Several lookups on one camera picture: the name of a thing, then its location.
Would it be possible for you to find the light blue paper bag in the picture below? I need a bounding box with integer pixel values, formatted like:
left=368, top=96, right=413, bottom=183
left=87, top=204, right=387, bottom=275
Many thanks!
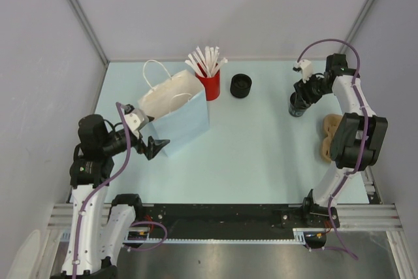
left=138, top=59, right=209, bottom=157

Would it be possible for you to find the red straw holder cup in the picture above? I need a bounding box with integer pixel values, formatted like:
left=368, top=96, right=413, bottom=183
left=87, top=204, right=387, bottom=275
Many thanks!
left=195, top=71, right=220, bottom=101

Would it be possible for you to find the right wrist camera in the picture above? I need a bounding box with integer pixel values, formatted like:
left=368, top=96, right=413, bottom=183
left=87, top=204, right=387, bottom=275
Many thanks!
left=293, top=59, right=314, bottom=84

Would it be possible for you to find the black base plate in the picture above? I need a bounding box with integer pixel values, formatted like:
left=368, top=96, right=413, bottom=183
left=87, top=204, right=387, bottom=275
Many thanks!
left=134, top=204, right=340, bottom=239

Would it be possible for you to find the brown cardboard cup carrier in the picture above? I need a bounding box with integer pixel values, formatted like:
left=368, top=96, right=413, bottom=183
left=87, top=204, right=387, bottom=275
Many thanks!
left=320, top=114, right=342, bottom=163

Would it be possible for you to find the single black coffee cup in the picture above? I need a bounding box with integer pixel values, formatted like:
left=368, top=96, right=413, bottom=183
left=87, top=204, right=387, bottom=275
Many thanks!
left=288, top=92, right=309, bottom=118

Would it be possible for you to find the white wrapped straws bundle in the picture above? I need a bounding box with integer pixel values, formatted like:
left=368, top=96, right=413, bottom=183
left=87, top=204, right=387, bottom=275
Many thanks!
left=184, top=46, right=229, bottom=78

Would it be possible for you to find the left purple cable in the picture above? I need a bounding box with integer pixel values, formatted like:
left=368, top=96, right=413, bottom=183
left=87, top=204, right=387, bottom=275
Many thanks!
left=71, top=101, right=168, bottom=279

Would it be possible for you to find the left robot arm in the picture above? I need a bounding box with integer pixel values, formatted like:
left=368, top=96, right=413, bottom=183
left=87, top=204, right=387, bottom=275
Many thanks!
left=55, top=109, right=169, bottom=278

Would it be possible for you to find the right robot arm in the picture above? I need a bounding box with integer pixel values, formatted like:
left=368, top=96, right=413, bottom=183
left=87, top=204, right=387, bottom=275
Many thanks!
left=289, top=54, right=388, bottom=227

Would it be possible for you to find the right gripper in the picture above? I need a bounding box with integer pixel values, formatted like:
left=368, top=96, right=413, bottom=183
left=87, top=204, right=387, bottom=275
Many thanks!
left=294, top=72, right=334, bottom=108

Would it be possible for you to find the grey slotted cable duct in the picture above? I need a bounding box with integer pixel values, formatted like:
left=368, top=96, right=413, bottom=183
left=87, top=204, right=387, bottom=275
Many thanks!
left=123, top=229, right=327, bottom=245

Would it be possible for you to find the black lid stack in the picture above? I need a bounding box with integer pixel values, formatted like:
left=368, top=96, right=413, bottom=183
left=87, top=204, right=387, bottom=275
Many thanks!
left=230, top=73, right=252, bottom=99

